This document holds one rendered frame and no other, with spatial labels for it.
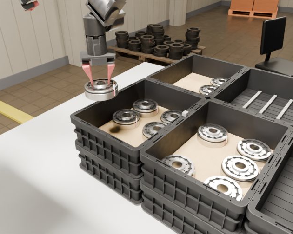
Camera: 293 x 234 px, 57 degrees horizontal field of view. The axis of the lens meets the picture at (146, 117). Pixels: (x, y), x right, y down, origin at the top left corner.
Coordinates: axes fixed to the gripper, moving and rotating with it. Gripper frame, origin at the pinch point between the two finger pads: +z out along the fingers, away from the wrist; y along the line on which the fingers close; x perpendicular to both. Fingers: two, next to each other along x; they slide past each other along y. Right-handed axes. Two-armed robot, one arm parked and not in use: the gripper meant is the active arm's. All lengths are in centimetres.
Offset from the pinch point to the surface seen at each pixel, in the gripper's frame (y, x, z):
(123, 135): -5.9, -0.3, 21.6
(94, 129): 3.5, 8.6, 11.6
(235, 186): -32.0, 32.2, 19.5
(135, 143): -9.3, 4.7, 21.7
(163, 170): -13.2, 28.6, 13.6
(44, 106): 60, -184, 100
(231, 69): -63, -35, 14
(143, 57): -62, -276, 88
